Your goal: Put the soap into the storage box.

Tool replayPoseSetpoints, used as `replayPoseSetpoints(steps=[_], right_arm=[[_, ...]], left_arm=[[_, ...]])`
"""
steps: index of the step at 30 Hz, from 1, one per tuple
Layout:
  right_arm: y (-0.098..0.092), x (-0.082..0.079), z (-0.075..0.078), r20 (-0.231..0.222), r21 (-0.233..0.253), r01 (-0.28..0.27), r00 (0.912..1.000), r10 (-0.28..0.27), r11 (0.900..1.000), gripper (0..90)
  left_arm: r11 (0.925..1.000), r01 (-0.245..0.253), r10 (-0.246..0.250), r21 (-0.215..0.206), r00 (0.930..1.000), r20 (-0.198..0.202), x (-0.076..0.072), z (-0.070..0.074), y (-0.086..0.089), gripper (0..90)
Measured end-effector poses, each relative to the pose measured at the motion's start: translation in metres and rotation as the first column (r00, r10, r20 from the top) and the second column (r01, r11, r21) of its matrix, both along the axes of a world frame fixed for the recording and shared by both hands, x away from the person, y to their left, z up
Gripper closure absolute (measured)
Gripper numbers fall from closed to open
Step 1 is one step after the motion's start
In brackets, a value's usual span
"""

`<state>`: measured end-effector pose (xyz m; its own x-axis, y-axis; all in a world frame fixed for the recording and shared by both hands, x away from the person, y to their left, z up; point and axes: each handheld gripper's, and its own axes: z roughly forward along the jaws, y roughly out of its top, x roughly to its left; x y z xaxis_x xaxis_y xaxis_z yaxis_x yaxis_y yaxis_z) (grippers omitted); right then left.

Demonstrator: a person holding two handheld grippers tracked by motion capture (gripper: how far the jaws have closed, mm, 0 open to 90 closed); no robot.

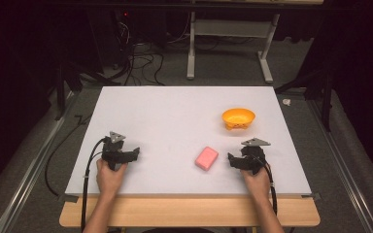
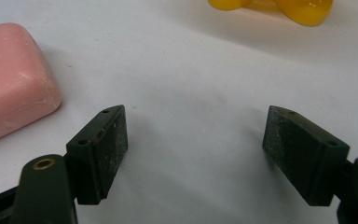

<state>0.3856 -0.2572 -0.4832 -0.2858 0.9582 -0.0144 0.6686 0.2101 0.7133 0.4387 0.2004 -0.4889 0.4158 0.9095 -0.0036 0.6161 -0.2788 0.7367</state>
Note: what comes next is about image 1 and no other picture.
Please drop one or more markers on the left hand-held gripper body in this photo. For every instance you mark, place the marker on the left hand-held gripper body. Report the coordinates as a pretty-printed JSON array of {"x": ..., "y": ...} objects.
[{"x": 113, "y": 155}]

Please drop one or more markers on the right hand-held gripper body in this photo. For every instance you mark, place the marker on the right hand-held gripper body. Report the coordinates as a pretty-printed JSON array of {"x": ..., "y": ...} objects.
[{"x": 254, "y": 157}]

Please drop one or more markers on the person's left hand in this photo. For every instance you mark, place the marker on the person's left hand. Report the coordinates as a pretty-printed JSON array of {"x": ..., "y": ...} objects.
[{"x": 110, "y": 179}]

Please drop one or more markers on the person's right hand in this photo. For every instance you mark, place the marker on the person's right hand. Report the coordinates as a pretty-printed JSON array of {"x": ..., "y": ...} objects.
[{"x": 256, "y": 184}]

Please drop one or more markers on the pink soap bar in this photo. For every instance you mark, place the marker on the pink soap bar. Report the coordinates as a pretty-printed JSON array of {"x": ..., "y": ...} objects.
[{"x": 206, "y": 158}]

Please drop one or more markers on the orange plastic bowl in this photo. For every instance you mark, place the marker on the orange plastic bowl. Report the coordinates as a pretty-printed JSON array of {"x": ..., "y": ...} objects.
[{"x": 238, "y": 117}]

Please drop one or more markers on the white table cover board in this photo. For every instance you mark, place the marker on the white table cover board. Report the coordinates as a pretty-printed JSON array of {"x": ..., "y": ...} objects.
[{"x": 175, "y": 129}]

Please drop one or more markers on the grey tape strip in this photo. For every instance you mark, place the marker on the grey tape strip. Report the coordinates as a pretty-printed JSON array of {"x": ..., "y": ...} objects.
[
  {"x": 68, "y": 198},
  {"x": 311, "y": 196}
]

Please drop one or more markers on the crumpled white tape piece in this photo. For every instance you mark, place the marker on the crumpled white tape piece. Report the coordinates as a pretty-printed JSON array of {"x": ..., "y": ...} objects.
[{"x": 286, "y": 102}]

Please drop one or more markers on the wooden table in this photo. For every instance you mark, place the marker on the wooden table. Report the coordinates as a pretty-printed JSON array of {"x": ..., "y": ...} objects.
[{"x": 187, "y": 212}]

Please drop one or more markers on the black tripod stand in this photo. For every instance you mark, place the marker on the black tripod stand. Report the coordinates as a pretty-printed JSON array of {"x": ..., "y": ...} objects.
[
  {"x": 68, "y": 81},
  {"x": 323, "y": 93}
]

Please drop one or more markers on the dark computer case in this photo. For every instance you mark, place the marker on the dark computer case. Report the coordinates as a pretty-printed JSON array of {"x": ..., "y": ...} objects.
[{"x": 123, "y": 32}]

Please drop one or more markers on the aluminium floor rail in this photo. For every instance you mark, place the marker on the aluminium floor rail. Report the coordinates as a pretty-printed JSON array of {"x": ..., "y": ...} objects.
[
  {"x": 29, "y": 168},
  {"x": 346, "y": 168}
]

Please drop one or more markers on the white metal stand frame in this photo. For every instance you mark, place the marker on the white metal stand frame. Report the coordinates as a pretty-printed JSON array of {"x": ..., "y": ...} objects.
[{"x": 231, "y": 29}]

